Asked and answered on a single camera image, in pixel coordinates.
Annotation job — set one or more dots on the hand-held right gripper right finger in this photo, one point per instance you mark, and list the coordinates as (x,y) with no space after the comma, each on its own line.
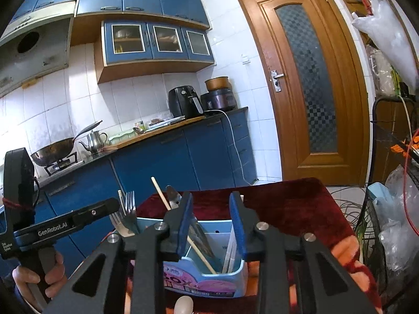
(238,225)

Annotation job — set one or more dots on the grey range hood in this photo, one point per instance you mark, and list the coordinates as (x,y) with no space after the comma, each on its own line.
(36,45)

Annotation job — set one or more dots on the brown pot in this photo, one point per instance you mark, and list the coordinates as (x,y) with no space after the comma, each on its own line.
(216,83)

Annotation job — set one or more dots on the light blue utensil box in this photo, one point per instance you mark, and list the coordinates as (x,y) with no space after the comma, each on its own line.
(209,279)

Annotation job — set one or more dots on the tan chopstick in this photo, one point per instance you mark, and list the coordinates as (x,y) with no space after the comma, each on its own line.
(163,196)

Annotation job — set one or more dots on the white plastic bag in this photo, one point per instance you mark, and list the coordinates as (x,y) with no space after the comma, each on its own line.
(392,39)

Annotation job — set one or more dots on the white wall switch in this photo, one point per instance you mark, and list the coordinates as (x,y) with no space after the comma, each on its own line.
(246,59)

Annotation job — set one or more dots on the gas stove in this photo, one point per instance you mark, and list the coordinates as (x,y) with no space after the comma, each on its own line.
(64,166)

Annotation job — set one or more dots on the steel knife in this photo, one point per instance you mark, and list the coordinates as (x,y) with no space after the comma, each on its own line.
(201,235)

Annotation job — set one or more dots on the glass-door wall cabinet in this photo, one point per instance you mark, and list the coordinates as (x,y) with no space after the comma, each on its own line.
(157,55)

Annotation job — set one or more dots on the wooden shelf unit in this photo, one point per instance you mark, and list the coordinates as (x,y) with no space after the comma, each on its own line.
(389,130)

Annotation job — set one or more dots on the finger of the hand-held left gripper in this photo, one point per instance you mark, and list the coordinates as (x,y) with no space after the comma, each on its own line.
(98,211)

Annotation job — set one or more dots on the red and pink printed blanket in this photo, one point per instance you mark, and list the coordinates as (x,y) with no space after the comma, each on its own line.
(288,209)

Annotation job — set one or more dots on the black wok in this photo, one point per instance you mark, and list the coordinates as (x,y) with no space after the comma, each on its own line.
(55,152)

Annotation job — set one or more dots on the beige plastic spoon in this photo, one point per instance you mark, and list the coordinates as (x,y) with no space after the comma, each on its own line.
(183,305)

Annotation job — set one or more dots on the cream chopstick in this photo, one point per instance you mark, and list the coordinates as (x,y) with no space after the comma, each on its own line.
(121,201)

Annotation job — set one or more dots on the wooden door with glass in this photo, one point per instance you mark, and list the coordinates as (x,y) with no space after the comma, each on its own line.
(347,104)

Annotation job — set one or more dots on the large steel fork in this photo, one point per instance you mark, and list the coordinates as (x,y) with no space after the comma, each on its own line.
(131,209)

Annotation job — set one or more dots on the clear plastic bags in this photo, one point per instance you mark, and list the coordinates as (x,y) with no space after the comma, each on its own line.
(399,219)

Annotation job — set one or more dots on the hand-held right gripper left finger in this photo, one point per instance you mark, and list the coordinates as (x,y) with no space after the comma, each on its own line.
(184,225)

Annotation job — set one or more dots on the dark rice cooker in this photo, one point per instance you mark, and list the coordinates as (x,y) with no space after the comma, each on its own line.
(219,99)

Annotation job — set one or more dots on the person's left hand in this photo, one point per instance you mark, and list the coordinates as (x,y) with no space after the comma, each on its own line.
(52,281)

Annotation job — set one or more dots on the blue lower kitchen cabinets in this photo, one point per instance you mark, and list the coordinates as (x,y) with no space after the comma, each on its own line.
(196,157)

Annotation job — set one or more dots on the steel kettle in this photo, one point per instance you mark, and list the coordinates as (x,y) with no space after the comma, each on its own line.
(95,140)

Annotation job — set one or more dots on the light blue plastic lid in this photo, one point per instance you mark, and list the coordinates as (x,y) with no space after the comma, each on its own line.
(381,199)

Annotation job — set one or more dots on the black air fryer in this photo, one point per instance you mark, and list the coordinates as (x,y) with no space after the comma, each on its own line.
(183,101)

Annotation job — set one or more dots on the slim steel fork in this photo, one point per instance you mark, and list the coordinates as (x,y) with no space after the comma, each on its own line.
(116,222)

